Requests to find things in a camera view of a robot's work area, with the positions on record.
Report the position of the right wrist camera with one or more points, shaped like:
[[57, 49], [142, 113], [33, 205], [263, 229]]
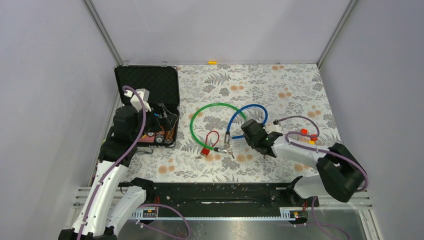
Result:
[[271, 127]]

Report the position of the floral tablecloth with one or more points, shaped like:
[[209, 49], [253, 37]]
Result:
[[210, 95]]

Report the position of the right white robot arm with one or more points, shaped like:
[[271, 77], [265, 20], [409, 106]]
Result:
[[339, 173]]

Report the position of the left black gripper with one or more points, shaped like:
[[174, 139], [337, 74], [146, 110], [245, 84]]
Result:
[[166, 122]]

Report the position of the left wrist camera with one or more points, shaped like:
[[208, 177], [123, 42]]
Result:
[[136, 101]]

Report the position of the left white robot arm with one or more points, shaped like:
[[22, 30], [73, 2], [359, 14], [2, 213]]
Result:
[[98, 219]]

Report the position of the red cable padlock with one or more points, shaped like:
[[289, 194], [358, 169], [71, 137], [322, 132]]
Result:
[[211, 139]]

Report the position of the black poker chip case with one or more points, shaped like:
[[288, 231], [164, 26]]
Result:
[[163, 85]]

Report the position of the red cube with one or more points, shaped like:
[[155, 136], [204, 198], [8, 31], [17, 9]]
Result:
[[304, 131], [314, 137]]

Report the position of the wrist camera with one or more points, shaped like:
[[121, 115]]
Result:
[[136, 101], [271, 127]]

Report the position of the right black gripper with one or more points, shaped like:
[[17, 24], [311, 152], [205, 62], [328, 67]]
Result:
[[249, 141]]

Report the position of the blue cable lock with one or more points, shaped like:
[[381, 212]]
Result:
[[228, 136]]

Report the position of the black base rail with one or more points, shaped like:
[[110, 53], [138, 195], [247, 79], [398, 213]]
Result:
[[222, 200]]

